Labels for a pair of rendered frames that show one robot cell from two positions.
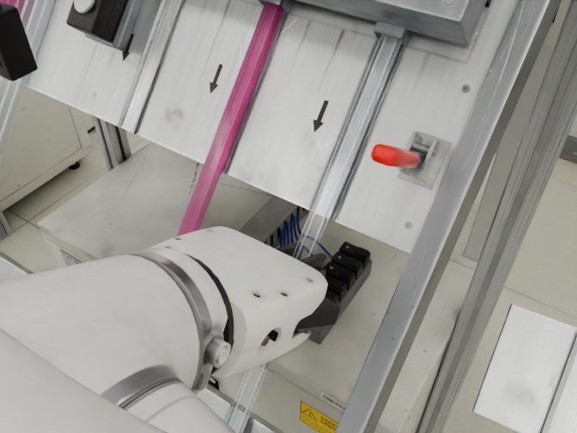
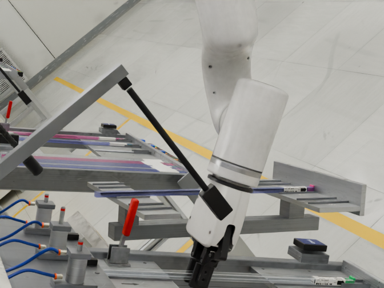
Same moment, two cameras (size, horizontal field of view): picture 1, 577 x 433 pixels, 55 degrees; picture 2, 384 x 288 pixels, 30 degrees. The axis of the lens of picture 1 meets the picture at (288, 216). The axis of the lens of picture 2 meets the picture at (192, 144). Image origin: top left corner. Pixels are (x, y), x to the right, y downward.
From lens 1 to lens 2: 122 cm
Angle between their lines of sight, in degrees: 102
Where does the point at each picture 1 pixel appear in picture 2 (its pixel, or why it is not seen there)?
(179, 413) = (218, 116)
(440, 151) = (110, 257)
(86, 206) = not seen: outside the picture
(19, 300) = (230, 108)
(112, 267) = (220, 142)
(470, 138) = (99, 250)
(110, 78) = not seen: outside the picture
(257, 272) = (201, 203)
